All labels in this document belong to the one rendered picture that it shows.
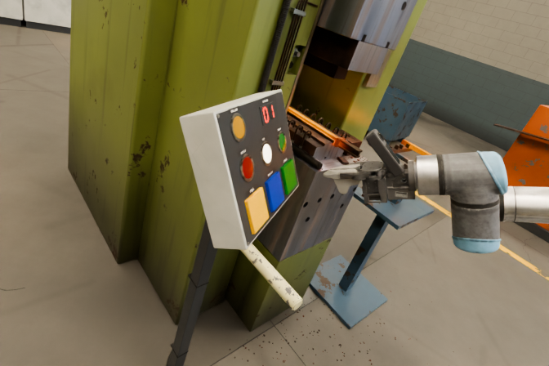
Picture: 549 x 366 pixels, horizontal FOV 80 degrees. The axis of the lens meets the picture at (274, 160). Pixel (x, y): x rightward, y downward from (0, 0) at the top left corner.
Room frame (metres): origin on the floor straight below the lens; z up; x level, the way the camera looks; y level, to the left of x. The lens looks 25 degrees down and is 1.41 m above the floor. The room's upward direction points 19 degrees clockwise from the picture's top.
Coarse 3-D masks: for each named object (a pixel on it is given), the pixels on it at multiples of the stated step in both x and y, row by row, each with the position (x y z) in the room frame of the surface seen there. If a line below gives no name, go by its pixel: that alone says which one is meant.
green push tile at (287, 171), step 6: (288, 162) 0.78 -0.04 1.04; (282, 168) 0.74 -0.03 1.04; (288, 168) 0.77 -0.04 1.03; (282, 174) 0.73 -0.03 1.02; (288, 174) 0.76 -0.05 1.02; (294, 174) 0.79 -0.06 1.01; (288, 180) 0.75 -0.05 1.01; (294, 180) 0.78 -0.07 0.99; (288, 186) 0.74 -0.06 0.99; (294, 186) 0.77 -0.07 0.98; (288, 192) 0.73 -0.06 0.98
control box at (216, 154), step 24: (264, 96) 0.75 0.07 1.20; (192, 120) 0.55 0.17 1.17; (216, 120) 0.54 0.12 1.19; (264, 120) 0.71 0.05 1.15; (192, 144) 0.54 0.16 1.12; (216, 144) 0.53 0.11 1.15; (240, 144) 0.59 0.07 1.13; (264, 144) 0.68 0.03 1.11; (288, 144) 0.82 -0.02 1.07; (216, 168) 0.53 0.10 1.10; (240, 168) 0.56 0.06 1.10; (264, 168) 0.66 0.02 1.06; (216, 192) 0.52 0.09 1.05; (240, 192) 0.54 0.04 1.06; (264, 192) 0.63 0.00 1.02; (216, 216) 0.52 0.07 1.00; (240, 216) 0.52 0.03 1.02; (216, 240) 0.52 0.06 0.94; (240, 240) 0.51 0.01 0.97
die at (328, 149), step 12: (288, 120) 1.28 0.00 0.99; (300, 120) 1.31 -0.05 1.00; (312, 120) 1.37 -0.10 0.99; (300, 132) 1.21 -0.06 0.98; (312, 132) 1.22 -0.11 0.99; (300, 144) 1.16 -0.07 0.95; (312, 144) 1.13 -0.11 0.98; (324, 144) 1.15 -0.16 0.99; (324, 156) 1.17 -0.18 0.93; (336, 156) 1.23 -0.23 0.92
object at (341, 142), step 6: (288, 108) 1.38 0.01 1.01; (300, 114) 1.34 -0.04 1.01; (306, 120) 1.30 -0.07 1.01; (318, 126) 1.27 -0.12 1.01; (324, 132) 1.24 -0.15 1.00; (330, 132) 1.24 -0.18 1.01; (336, 138) 1.20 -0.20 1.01; (342, 138) 1.20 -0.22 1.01; (336, 144) 1.18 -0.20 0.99; (342, 144) 1.18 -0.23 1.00; (348, 144) 1.17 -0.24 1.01; (348, 150) 1.16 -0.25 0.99; (354, 150) 1.15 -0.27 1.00; (360, 150) 1.14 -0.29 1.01; (354, 156) 1.13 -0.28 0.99
